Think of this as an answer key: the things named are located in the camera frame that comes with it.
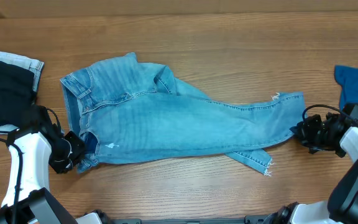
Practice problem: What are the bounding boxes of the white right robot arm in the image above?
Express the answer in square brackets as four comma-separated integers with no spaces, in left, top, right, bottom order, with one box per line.
[264,118,358,223]

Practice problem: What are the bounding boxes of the black folded garment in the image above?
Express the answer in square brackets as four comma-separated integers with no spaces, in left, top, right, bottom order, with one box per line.
[0,61,35,127]

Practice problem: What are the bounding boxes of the light denim folded garment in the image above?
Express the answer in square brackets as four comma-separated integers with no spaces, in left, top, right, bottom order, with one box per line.
[0,52,44,132]

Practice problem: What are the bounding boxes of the light blue denim jeans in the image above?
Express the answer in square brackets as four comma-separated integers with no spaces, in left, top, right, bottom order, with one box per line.
[61,53,305,175]

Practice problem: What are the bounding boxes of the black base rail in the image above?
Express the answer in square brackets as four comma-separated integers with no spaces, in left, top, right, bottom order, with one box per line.
[85,210,291,224]

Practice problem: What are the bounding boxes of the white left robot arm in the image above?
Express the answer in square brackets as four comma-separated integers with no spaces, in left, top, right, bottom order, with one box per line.
[0,129,102,224]

